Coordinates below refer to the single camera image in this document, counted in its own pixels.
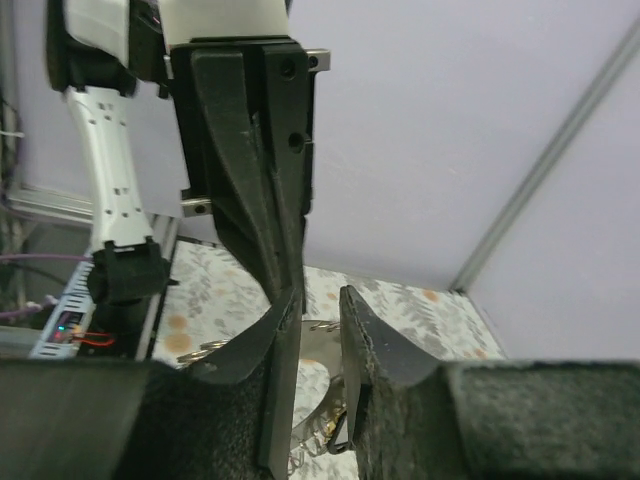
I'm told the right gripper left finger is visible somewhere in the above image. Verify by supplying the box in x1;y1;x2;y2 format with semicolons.
1;289;302;479

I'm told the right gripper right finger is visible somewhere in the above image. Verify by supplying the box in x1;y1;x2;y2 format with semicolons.
339;286;639;479

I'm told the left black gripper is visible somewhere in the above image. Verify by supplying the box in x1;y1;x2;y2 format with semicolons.
167;38;331;309

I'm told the metal key organizer ring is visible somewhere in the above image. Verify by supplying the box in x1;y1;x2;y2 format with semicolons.
177;319;359;459

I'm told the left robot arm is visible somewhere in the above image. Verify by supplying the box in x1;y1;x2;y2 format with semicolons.
45;1;331;305

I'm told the floral table mat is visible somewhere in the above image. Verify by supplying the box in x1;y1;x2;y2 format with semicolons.
149;239;506;480

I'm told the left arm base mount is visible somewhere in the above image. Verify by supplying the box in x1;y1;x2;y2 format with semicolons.
75;295;164;361

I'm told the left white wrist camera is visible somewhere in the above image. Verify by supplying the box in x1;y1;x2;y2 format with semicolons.
158;0;289;47

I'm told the slotted cable duct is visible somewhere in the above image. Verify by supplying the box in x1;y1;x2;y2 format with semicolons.
28;262;93;360

